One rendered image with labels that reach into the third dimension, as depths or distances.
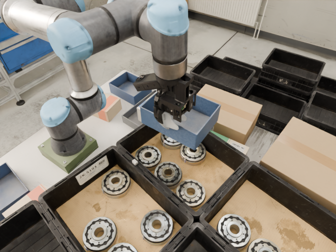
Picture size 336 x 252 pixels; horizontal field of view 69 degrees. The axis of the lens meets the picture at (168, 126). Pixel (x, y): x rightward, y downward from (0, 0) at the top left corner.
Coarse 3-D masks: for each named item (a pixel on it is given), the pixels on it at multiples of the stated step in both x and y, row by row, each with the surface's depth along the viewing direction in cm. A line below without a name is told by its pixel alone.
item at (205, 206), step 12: (132, 132) 95; (228, 144) 90; (132, 156) 87; (144, 168) 83; (240, 168) 83; (156, 180) 80; (228, 180) 80; (168, 192) 77; (216, 192) 77; (180, 204) 75; (204, 204) 75
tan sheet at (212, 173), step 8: (144, 144) 103; (152, 144) 103; (160, 144) 103; (160, 152) 100; (168, 152) 100; (176, 152) 100; (208, 152) 100; (168, 160) 98; (176, 160) 98; (208, 160) 98; (216, 160) 98; (184, 168) 95; (192, 168) 95; (200, 168) 95; (208, 168) 95; (216, 168) 95; (224, 168) 95; (184, 176) 93; (192, 176) 93; (200, 176) 93; (208, 176) 93; (216, 176) 93; (224, 176) 93; (208, 184) 90; (216, 184) 90; (208, 192) 88
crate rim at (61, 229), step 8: (104, 152) 88; (120, 152) 88; (128, 160) 87; (80, 168) 83; (136, 168) 83; (72, 176) 82; (144, 176) 81; (56, 184) 79; (152, 184) 79; (48, 192) 77; (160, 192) 77; (40, 200) 75; (168, 200) 76; (48, 208) 74; (184, 208) 74; (192, 216) 72; (56, 224) 70; (184, 224) 70; (64, 232) 69; (176, 232) 69; (72, 240) 68; (176, 240) 68; (72, 248) 66; (168, 248) 66
